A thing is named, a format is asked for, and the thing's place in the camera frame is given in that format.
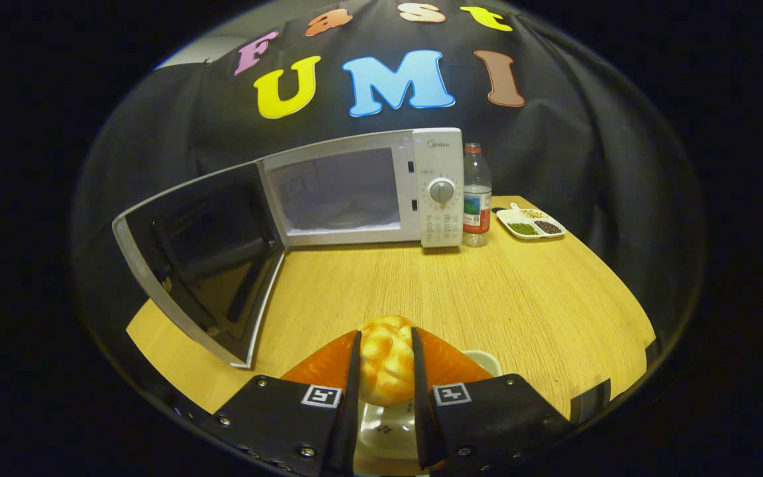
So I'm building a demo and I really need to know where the clear bottle with red cap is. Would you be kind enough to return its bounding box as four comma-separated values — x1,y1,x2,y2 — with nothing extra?
462,142,493,248

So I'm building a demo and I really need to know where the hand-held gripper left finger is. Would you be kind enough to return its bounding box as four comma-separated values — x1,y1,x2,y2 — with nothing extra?
199,329,362,476

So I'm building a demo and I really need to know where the white patterned plate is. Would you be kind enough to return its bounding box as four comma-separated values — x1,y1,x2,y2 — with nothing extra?
355,349,503,461

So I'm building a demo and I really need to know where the golden bread roll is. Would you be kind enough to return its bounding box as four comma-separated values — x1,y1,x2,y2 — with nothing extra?
358,315,417,407

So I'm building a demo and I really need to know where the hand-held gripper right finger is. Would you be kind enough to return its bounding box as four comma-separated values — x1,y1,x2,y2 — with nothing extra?
411,326,571,472

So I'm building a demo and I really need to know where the white divided dish with beans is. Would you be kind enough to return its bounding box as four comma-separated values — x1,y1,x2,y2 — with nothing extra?
495,203,566,240

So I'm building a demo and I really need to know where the white microwave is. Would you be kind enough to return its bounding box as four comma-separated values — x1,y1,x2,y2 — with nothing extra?
112,127,466,369

